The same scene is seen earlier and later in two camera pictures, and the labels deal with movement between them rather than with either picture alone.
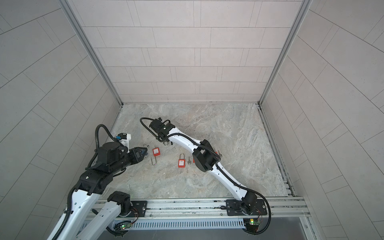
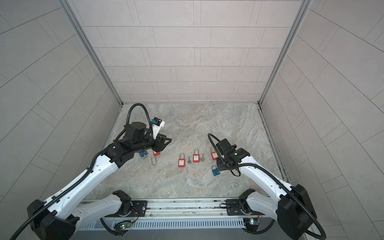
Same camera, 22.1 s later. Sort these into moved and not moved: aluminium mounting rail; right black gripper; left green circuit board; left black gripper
Moved: right black gripper; left black gripper
Not moved: left green circuit board; aluminium mounting rail
